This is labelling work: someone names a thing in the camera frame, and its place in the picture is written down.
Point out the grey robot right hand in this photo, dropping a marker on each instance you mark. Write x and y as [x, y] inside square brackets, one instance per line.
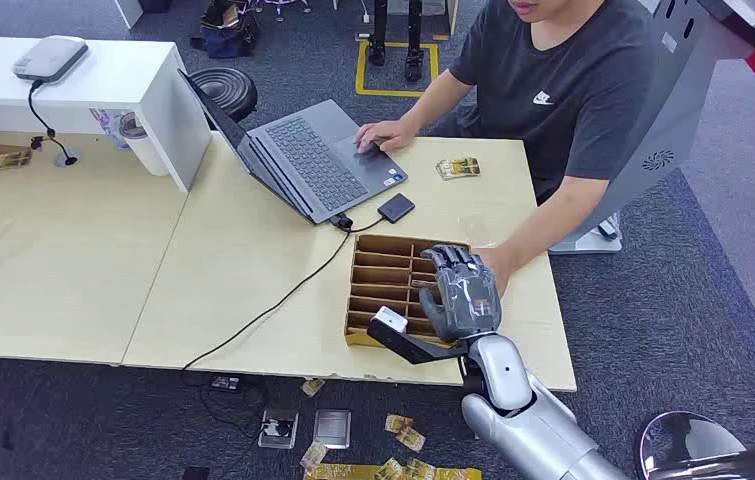
[466, 301]

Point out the person's left hand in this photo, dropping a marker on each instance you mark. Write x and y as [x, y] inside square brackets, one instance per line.
[499, 265]

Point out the person's right hand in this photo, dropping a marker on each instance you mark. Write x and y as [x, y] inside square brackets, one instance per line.
[384, 134]

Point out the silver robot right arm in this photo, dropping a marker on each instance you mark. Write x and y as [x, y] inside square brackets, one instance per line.
[516, 411]

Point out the person's left forearm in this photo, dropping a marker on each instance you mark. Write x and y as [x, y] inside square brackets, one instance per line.
[549, 225]

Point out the person's right forearm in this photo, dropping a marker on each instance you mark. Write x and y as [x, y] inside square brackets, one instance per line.
[433, 102]

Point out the person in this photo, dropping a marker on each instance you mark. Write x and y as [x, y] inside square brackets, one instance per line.
[569, 79]

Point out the yellow floor tape square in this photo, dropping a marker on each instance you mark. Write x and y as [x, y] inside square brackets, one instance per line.
[360, 73]

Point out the black external drive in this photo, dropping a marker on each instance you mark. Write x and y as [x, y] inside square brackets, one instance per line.
[396, 208]

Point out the grey laptop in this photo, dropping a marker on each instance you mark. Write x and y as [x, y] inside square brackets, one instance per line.
[311, 159]

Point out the stack of patterned cards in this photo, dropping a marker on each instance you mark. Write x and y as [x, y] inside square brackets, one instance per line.
[458, 168]

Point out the cardboard compartment box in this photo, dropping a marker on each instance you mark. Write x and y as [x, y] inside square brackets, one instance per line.
[377, 278]

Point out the black robot leg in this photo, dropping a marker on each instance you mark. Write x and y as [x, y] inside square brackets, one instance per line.
[415, 40]
[378, 33]

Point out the black round stool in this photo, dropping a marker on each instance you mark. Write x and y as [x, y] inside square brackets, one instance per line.
[226, 89]

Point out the metal floor plate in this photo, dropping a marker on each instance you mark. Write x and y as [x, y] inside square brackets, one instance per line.
[332, 429]

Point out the dark backpack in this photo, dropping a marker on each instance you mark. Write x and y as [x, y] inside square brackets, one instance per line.
[228, 33]

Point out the yellow patterned strip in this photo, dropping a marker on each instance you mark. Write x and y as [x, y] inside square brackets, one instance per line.
[344, 473]

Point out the grey kiosk stand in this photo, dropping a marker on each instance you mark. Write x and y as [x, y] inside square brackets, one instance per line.
[655, 99]

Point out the metal floor socket box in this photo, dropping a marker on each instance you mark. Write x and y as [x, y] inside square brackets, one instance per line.
[278, 430]

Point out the white cup with lid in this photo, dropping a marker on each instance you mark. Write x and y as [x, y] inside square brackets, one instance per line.
[148, 156]

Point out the shiny chrome disc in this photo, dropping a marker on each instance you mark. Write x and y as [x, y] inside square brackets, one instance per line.
[682, 437]

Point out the white desk shelf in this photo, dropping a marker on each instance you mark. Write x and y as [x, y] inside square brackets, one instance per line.
[85, 79]

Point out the small black floor object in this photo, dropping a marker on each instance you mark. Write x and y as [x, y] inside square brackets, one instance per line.
[195, 474]

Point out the grey flat electronic device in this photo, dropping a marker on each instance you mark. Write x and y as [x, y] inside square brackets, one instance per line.
[50, 58]

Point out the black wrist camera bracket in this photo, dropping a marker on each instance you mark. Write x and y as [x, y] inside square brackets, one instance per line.
[410, 350]

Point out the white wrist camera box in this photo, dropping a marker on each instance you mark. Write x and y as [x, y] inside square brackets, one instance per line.
[391, 320]

